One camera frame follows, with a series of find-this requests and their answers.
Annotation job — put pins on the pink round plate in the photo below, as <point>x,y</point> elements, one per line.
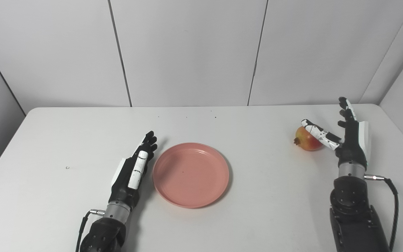
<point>191,175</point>

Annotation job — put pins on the red yellow pomegranate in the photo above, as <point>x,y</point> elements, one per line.
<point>308,141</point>

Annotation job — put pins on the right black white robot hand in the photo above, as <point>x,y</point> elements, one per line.
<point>352,147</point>

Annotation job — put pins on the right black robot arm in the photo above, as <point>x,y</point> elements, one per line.
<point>355,213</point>

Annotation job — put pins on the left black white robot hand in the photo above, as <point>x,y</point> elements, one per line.
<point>122,185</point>

